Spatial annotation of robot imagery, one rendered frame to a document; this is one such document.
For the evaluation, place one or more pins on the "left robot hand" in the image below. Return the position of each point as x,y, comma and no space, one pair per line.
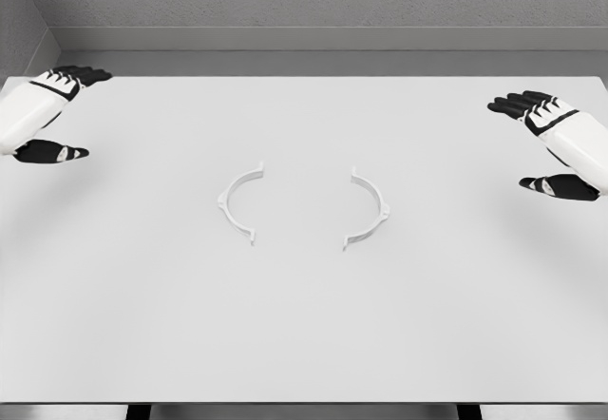
33,106

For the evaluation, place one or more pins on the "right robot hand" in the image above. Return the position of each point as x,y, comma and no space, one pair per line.
577,137

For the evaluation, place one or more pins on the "white pipe clamp half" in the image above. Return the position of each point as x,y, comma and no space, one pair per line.
233,200
375,201

